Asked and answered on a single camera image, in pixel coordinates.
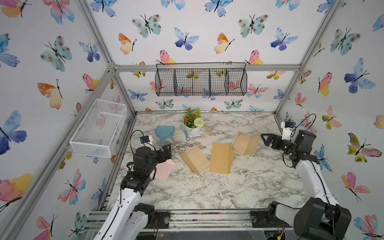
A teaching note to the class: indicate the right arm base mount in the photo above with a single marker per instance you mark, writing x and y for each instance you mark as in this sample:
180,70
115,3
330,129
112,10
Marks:
266,218

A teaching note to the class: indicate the black wire wall basket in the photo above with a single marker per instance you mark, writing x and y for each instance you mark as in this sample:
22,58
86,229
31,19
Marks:
201,79

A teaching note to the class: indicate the white mesh wall basket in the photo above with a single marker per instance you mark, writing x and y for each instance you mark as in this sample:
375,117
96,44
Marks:
99,130

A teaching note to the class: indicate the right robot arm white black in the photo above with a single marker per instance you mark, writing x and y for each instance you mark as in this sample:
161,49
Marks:
321,217

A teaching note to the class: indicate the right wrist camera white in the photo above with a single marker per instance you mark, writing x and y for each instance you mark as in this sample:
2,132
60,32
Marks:
287,129

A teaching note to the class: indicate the brown kraft envelope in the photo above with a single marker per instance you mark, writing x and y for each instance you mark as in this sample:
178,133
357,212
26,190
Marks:
221,158

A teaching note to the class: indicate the white pot with flowers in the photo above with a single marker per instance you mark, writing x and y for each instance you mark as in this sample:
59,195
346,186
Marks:
193,122

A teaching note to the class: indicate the aluminium front rail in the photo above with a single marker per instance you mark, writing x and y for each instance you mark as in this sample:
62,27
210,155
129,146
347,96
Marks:
212,220

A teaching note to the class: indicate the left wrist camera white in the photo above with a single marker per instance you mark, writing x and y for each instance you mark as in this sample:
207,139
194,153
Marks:
146,140

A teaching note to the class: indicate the lined letter paper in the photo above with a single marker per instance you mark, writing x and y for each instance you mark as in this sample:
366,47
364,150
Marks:
245,145
196,160

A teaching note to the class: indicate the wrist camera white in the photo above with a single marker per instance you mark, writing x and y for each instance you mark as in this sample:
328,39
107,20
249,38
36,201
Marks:
287,129
146,140

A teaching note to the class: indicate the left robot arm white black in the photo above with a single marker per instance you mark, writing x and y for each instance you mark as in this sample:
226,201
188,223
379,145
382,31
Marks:
129,216

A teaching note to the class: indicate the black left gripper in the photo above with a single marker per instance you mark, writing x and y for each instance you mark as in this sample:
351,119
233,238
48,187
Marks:
162,159

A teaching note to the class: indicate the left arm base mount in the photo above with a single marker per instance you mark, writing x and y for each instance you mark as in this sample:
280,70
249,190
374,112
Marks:
156,217

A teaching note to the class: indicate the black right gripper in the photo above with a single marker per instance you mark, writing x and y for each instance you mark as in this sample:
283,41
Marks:
278,139

